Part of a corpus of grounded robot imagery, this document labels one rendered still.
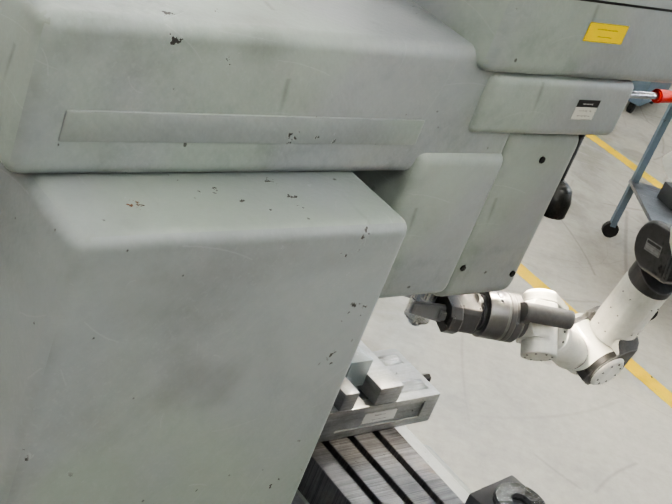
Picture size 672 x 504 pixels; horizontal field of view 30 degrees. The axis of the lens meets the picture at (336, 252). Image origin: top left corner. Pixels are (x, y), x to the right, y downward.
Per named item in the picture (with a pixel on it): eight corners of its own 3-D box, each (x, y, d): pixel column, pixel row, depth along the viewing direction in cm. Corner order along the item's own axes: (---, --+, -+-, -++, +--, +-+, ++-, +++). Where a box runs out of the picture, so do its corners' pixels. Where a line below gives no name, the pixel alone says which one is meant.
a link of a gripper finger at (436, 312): (413, 298, 214) (446, 304, 216) (407, 313, 215) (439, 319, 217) (416, 303, 213) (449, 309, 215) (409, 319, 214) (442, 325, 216)
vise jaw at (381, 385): (351, 353, 246) (358, 337, 244) (397, 401, 236) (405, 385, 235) (328, 356, 242) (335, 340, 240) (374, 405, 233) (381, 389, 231)
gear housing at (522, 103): (515, 68, 216) (538, 15, 211) (613, 139, 201) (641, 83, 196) (370, 58, 194) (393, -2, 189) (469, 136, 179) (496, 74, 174)
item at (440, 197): (359, 214, 214) (414, 78, 202) (447, 296, 199) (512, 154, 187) (271, 217, 202) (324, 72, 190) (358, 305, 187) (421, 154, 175)
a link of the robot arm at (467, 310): (439, 263, 222) (499, 275, 226) (420, 307, 226) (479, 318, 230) (458, 303, 211) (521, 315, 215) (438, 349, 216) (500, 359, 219)
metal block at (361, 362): (344, 365, 238) (354, 340, 236) (362, 385, 235) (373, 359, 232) (323, 368, 235) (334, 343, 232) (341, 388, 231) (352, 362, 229)
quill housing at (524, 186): (439, 231, 226) (508, 72, 212) (513, 297, 214) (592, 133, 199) (360, 235, 214) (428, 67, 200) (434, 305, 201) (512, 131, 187)
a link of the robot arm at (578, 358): (525, 331, 237) (553, 355, 253) (557, 372, 231) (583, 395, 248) (570, 296, 235) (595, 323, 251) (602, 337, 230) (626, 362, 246)
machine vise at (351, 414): (383, 374, 257) (402, 331, 252) (428, 421, 247) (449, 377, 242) (246, 396, 234) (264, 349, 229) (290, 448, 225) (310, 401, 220)
